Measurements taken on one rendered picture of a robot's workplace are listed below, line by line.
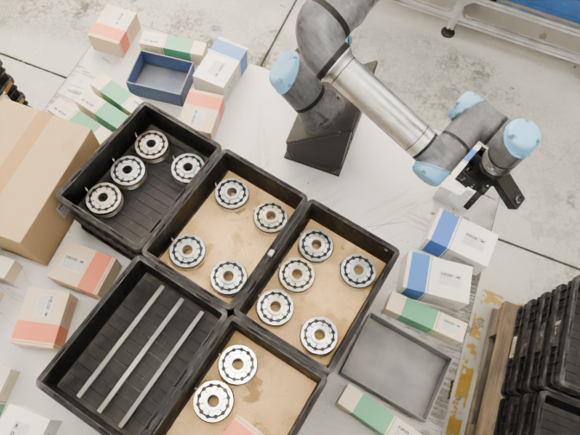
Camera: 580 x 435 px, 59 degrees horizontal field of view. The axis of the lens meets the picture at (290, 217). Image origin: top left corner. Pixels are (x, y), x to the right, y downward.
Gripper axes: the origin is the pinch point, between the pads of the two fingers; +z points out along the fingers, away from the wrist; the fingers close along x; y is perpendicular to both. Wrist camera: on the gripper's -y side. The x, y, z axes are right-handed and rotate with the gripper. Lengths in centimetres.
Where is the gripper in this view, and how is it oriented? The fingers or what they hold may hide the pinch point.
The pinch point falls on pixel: (472, 198)
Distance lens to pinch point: 148.9
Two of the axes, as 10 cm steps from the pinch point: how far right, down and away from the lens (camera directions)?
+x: -6.4, 7.2, -2.6
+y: -7.7, -6.2, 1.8
